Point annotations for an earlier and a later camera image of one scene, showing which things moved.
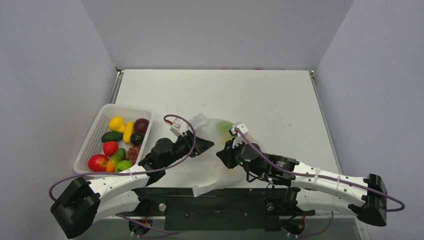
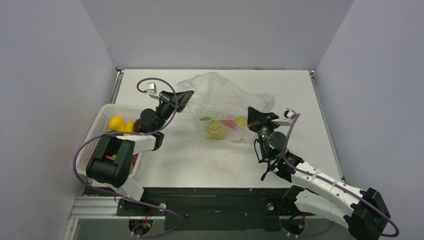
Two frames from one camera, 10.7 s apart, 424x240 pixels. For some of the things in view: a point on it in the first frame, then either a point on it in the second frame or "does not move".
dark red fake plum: (140, 125) does not move
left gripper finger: (201, 145) -> (183, 98)
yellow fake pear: (117, 123) does not move
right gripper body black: (228, 153) -> (260, 122)
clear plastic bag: (217, 174) -> (220, 108)
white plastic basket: (93, 145) does not move
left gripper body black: (183, 147) -> (166, 108)
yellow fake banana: (127, 132) does not move
